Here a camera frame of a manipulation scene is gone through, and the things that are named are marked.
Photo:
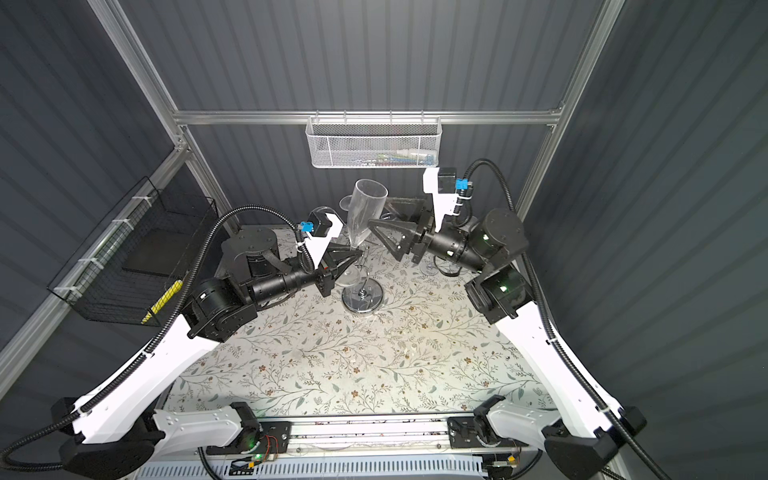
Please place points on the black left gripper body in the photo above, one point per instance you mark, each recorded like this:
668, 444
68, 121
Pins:
324, 275

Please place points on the black wire basket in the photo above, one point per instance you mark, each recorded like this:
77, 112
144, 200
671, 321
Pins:
129, 272

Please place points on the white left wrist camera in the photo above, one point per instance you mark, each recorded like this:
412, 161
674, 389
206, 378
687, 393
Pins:
322, 226

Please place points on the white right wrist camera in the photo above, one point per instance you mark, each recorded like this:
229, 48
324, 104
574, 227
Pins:
448, 193

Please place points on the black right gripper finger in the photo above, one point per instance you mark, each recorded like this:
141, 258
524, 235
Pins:
406, 208
396, 236

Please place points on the white ventilated cover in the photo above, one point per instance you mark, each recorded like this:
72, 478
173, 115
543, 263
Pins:
413, 466

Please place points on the chrome wine glass rack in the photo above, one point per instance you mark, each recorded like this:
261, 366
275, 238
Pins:
365, 294

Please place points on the yellow black tool in basket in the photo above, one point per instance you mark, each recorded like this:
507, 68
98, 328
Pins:
162, 301

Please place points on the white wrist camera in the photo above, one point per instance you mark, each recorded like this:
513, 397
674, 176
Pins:
322, 226
448, 193

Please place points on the white wire mesh basket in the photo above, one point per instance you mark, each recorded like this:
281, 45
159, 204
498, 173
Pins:
332, 144

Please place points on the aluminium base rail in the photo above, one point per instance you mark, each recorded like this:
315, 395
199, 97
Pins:
360, 435

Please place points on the clear wine glass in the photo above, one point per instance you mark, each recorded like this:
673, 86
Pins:
366, 203
345, 202

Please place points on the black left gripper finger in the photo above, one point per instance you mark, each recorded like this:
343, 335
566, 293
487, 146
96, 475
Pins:
347, 266
341, 254

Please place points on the black pad in basket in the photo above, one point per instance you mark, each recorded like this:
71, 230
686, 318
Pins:
160, 253

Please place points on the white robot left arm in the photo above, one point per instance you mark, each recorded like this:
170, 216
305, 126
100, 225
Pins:
117, 428

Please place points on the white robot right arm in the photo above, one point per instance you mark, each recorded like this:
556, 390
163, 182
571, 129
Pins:
588, 426

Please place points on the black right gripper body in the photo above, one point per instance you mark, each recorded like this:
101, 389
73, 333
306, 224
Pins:
426, 228

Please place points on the items in white basket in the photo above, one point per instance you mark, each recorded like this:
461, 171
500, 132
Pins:
411, 157

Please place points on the aluminium frame profile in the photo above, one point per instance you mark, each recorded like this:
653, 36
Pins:
186, 152

